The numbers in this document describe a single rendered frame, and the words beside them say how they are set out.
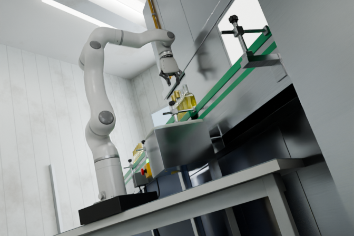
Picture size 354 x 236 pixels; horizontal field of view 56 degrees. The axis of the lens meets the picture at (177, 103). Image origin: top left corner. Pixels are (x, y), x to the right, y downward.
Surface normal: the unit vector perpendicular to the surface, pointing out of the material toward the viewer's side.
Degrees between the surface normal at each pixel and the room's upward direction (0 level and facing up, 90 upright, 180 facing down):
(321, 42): 90
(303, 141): 90
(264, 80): 90
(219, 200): 90
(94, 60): 130
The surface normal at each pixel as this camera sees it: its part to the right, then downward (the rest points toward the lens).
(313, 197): -0.92, 0.12
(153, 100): -0.57, -0.13
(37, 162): 0.78, -0.40
